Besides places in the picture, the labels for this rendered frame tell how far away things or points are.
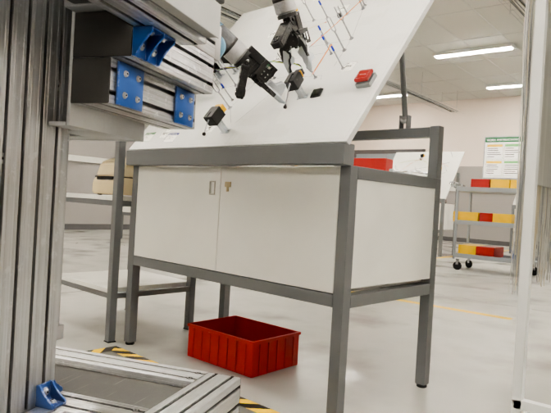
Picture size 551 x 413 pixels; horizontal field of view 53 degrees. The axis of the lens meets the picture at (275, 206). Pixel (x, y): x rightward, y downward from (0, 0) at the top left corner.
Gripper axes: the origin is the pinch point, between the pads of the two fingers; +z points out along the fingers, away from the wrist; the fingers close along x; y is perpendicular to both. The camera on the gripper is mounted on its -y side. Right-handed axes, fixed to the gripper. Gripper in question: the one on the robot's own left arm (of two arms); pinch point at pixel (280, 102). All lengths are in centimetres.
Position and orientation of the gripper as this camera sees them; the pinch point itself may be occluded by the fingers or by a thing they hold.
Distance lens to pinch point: 190.9
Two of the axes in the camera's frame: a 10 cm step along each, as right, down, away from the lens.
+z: 7.3, 6.0, 3.3
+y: 6.7, -7.2, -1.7
